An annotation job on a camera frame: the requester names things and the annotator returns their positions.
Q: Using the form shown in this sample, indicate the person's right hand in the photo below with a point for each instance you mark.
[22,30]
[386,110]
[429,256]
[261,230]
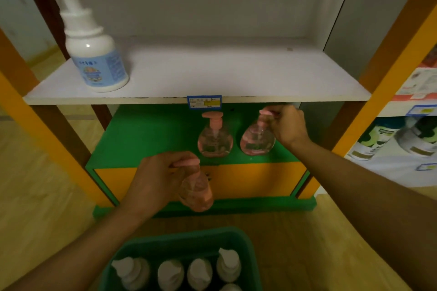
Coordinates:
[292,127]

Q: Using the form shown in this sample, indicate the person's left forearm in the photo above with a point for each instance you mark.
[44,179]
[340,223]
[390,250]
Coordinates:
[75,260]

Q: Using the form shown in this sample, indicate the blue price tag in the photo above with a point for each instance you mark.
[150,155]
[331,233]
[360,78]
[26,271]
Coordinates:
[426,167]
[204,102]
[423,110]

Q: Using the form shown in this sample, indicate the clear pink pump bottle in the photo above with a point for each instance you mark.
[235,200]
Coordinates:
[256,142]
[215,144]
[198,195]

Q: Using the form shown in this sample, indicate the person's left hand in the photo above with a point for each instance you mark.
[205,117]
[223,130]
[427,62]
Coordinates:
[153,185]

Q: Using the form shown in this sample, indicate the white red product box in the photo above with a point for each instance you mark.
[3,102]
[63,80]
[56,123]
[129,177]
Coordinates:
[420,82]

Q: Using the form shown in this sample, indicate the teal plastic basket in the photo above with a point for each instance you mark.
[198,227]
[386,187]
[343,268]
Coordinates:
[191,239]

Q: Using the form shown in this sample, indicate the orange framed white shelf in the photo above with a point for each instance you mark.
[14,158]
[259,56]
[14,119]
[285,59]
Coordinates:
[239,69]

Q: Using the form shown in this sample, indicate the person's right forearm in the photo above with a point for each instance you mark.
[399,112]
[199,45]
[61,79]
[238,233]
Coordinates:
[375,205]

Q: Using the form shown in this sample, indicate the green orange base cabinet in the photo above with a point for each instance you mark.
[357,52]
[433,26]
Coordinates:
[256,181]

